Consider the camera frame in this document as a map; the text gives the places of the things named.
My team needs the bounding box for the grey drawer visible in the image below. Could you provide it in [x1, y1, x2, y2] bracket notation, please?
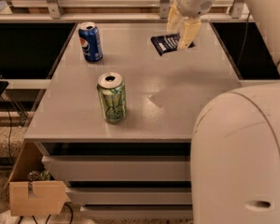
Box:
[66, 188, 192, 205]
[42, 156, 190, 182]
[80, 205, 193, 219]

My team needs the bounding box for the cardboard box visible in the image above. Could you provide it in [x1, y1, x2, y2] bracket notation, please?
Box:
[6, 143, 67, 217]

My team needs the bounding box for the black hanging cable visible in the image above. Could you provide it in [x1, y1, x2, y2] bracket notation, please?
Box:
[236, 11, 252, 70]

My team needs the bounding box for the green soda can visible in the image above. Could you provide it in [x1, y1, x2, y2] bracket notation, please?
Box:
[97, 72, 127, 123]

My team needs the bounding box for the grey top drawer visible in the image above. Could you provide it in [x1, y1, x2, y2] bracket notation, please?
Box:
[42, 156, 190, 182]

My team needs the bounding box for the dark blue rxbar wrapper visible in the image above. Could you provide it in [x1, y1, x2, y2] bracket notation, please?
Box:
[150, 32, 196, 57]

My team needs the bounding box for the grey bottom drawer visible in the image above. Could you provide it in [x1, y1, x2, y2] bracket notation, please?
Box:
[80, 205, 193, 219]

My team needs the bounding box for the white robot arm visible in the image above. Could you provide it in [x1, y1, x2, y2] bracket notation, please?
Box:
[190, 0, 280, 224]

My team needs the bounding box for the grey middle drawer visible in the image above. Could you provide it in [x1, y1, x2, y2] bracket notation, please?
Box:
[66, 188, 192, 205]

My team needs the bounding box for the blue pepsi can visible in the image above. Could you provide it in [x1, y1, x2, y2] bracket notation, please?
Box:
[78, 21, 103, 63]

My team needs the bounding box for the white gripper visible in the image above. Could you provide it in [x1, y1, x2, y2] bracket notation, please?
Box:
[166, 0, 215, 49]

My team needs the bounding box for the metal shelf frame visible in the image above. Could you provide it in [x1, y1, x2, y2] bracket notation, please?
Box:
[0, 0, 256, 24]

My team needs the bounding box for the black cable on floor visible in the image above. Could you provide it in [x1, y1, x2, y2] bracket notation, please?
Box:
[0, 93, 17, 165]

